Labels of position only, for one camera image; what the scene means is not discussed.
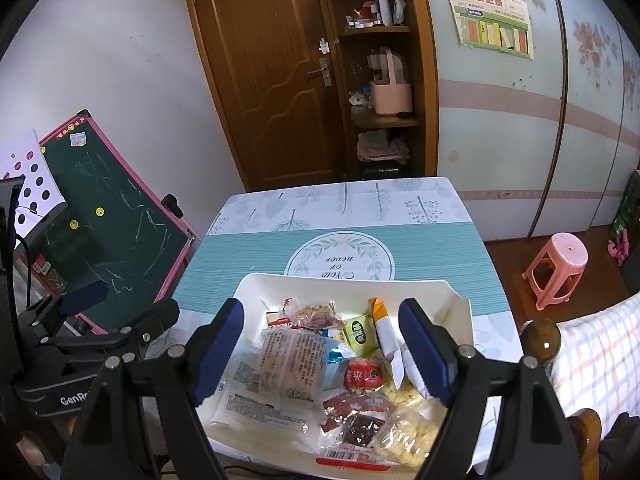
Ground beige cracker packet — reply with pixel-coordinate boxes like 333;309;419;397
255;327;329;402

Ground pink basket with handle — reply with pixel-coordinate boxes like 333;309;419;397
369;47;414;115

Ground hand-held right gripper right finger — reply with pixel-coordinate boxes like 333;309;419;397
397;298;587;480

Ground folded pink cloth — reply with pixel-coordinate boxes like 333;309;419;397
356;129;409;163

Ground dark red foil packet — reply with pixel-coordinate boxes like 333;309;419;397
321;392;392;431

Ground red and white snack packet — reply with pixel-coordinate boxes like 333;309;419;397
314;447;392;472

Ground black device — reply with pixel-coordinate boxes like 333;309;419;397
0;175;27;343

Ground green snack packet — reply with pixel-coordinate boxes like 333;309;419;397
342;313;380;359

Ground black easel knob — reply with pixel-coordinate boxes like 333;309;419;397
160;193;185;219

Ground white foil snack packet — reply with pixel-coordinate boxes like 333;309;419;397
397;347;436;402

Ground orange and white snack packet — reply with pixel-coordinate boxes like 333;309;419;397
368;297;407;391

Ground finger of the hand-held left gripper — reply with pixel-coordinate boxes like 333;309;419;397
49;300;181;359
19;280;110;342

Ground wooden corner shelf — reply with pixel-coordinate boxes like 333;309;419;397
320;0;441;181

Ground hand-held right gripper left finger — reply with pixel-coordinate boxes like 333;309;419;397
61;298;246;480

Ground silver door handle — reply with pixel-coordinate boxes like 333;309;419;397
307;58;332;88

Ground white dotted board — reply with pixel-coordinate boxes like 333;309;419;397
0;128;69;234

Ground plaid bed sheet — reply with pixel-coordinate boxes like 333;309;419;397
547;292;640;457

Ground brown wooden door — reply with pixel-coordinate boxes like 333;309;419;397
180;0;347;194

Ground wall poster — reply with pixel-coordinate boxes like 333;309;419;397
443;0;535;60

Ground clear bag of yellow puffs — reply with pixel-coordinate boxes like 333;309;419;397
372;404;444;467
382;374;426;407

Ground white red-print candy packet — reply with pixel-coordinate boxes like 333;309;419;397
264;297;301;332

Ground pink toy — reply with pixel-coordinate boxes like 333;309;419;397
607;238;631;266

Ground blue snack packet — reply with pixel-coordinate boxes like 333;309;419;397
320;332;352;392

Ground row of small bottles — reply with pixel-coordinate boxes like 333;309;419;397
343;0;411;30

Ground large clear bag white contents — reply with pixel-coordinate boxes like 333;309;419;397
207;337;326;442

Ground floral sliding-door wardrobe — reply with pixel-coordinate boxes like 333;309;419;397
417;0;640;242

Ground green cloth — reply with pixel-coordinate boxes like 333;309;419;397
609;169;640;241

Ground dark cloth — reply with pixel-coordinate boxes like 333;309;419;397
599;409;640;480

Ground mixed nut bar packet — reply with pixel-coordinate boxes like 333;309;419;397
294;301;337;330

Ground green chalkboard with pink frame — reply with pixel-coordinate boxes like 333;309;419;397
38;108;196;336

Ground white plastic tray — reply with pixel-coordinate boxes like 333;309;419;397
205;272;474;476

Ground round red snack packet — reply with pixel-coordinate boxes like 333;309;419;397
344;357;387;396

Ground clear packet of dark snack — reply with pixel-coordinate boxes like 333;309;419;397
332;412;389;451

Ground pink plastic stool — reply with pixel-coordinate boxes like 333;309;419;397
522;232;589;311

